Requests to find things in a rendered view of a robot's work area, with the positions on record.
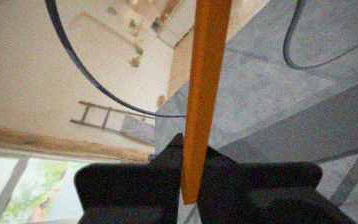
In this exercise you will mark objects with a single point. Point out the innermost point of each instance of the orange handle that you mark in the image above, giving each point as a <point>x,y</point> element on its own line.
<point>211,24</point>

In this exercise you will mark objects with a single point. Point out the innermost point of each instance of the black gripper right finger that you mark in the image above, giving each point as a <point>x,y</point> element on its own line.
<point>225,184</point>

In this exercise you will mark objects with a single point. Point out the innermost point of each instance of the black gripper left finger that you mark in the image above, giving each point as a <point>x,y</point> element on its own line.
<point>155,184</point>

